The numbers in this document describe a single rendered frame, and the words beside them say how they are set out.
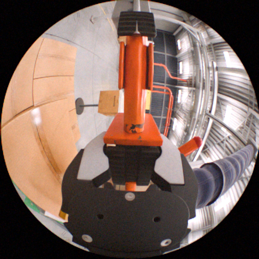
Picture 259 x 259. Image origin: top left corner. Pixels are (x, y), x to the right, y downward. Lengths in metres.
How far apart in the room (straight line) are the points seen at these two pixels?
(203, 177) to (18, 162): 0.57
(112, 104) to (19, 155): 1.50
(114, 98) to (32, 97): 1.30
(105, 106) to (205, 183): 1.58
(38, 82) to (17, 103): 0.24
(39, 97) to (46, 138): 0.49
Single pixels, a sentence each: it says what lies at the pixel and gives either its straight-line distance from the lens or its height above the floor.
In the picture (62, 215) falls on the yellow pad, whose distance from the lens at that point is 0.21.
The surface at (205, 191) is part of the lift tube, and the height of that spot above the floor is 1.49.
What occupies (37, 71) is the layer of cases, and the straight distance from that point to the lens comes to 0.82.
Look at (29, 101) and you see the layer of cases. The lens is 0.76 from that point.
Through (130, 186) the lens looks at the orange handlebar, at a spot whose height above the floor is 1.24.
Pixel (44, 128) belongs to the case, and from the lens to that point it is 0.35.
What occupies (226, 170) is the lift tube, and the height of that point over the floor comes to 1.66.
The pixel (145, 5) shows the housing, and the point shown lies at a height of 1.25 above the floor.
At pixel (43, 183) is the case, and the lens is 0.38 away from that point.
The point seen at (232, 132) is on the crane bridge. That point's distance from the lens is 1.88.
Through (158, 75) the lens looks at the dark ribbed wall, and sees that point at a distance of 11.02.
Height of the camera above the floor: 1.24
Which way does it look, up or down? 2 degrees down
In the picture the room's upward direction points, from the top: 93 degrees clockwise
